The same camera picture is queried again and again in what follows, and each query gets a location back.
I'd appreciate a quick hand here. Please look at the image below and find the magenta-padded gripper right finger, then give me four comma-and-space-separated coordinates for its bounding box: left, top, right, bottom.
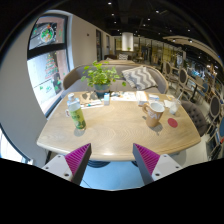
132, 143, 184, 186

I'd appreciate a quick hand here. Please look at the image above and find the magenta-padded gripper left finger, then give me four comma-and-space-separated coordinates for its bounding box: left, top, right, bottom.
41, 143, 93, 186

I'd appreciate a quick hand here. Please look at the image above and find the clear bottle with yellow-green label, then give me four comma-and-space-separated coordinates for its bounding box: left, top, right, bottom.
65, 93, 87, 131

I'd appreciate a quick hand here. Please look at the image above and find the brown mug with white inside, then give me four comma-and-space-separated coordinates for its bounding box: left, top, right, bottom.
142, 100, 166, 128

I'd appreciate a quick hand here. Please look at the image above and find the flat round red coaster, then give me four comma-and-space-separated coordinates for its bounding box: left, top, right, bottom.
167, 117, 179, 129

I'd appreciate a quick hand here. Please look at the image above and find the clear plastic cup with straw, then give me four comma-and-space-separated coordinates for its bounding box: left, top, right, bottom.
168, 91, 184, 116

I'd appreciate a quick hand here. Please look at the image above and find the grey tufted armchair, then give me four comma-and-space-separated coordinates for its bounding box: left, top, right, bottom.
181, 100, 209, 138

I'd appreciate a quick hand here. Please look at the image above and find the small blue box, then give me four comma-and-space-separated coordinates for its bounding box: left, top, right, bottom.
103, 92, 111, 106

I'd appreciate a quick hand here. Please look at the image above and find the printed paper menu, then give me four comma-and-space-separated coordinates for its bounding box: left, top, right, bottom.
110, 91, 138, 102

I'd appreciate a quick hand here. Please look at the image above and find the grey curved sofa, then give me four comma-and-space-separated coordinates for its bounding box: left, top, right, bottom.
62, 63, 169, 99

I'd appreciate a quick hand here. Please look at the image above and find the grey white chevron cushion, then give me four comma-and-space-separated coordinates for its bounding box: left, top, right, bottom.
121, 65, 158, 91

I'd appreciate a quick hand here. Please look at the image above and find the window with holiday decals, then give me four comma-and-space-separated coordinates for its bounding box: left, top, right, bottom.
26, 14, 71, 116

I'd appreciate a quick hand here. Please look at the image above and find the group of cafe chairs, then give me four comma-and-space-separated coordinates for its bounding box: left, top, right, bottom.
161, 59, 224, 158

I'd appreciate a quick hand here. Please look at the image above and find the green potted plant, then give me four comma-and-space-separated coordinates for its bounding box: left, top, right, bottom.
80, 60, 127, 99

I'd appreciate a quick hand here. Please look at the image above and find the white round column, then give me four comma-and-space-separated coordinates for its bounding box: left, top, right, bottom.
121, 32, 134, 52

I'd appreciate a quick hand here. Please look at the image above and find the group of ceiling spotlights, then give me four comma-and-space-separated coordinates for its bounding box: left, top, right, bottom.
106, 1, 194, 43

